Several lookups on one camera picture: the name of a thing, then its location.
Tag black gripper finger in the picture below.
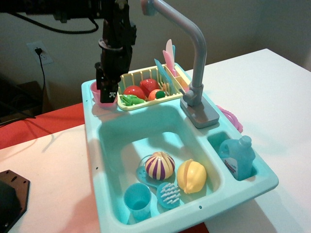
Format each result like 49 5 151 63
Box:
100 82 118 103

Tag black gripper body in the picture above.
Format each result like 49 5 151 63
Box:
94 38 132 89

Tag pink plastic cup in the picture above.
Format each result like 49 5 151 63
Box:
90 81 117 108

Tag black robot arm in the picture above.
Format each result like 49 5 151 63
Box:
0 0 137 104

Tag turquoise toy sink unit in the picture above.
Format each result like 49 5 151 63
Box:
81 62 279 231

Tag blue plastic cup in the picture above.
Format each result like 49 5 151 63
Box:
123 183 152 221

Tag green toy vegetable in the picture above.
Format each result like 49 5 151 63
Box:
121 94 145 106

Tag red toy tomato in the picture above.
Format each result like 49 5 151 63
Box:
123 85 145 100

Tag red toy strawberry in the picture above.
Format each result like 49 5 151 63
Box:
139 79 160 97

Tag orange toy fruit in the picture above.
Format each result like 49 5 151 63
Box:
148 89 166 101

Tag blue toy plate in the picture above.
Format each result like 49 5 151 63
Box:
154 59 175 94

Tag pink toy knife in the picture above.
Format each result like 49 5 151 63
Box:
162 39 177 77

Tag yellow dish drying rack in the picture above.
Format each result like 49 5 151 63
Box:
117 63 191 111

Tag teal toy utensil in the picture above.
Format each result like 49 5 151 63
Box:
172 45 175 63

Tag purple striped toy onion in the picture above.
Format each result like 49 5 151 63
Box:
144 151 175 180

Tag grey toy faucet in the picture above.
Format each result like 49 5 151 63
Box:
140 0 219 129

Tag red cloth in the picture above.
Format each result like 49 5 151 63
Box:
0 103 85 149

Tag yellow toy lemon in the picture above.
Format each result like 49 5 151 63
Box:
177 159 207 194

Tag blue dish brush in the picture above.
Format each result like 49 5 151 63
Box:
136 166 182 209

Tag pink toy pot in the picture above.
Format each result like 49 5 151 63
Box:
217 105 243 133

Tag blue toy detergent bottle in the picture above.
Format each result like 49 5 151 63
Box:
218 135 256 181

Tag white wall outlet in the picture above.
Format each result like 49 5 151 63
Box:
26 41 53 65

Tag black power cord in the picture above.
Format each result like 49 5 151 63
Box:
24 48 55 136

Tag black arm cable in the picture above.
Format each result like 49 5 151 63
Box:
9 12 100 34

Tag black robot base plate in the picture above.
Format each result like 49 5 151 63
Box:
0 170 30 233

